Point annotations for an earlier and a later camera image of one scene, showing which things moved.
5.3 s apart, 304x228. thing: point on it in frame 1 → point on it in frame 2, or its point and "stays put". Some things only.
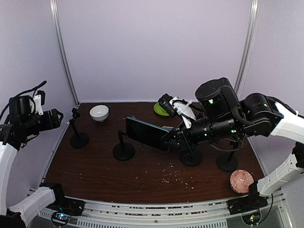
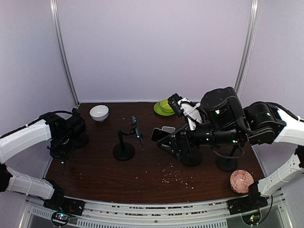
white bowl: [99, 112] stays put
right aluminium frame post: [249, 46] stays put
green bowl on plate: [158, 110] stays put
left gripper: [48, 123] → [70, 154]
